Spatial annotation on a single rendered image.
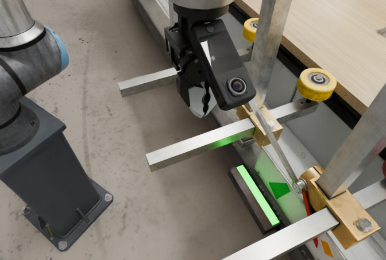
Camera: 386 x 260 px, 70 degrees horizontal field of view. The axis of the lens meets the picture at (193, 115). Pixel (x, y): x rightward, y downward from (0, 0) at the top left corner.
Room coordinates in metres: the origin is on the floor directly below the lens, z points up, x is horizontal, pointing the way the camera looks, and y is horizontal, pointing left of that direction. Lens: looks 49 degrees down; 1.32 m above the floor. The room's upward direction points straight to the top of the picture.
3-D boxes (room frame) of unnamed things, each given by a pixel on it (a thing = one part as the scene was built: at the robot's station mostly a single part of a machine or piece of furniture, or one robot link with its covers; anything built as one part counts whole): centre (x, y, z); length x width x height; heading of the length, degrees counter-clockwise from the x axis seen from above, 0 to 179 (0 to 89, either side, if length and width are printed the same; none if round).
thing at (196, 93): (0.33, 0.01, 1.00); 0.06 x 0.03 x 0.09; 25
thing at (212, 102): (0.35, -0.02, 1.00); 0.06 x 0.03 x 0.09; 25
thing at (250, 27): (0.70, -0.18, 0.85); 0.08 x 0.08 x 0.11
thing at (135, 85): (0.63, 0.00, 0.81); 0.44 x 0.03 x 0.04; 114
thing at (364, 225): (0.16, -0.27, 0.88); 0.02 x 0.02 x 0.01
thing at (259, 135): (0.44, -0.15, 0.82); 0.14 x 0.06 x 0.05; 24
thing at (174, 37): (0.34, -0.01, 1.10); 0.09 x 0.08 x 0.12; 25
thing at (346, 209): (0.21, -0.26, 0.85); 0.14 x 0.06 x 0.05; 24
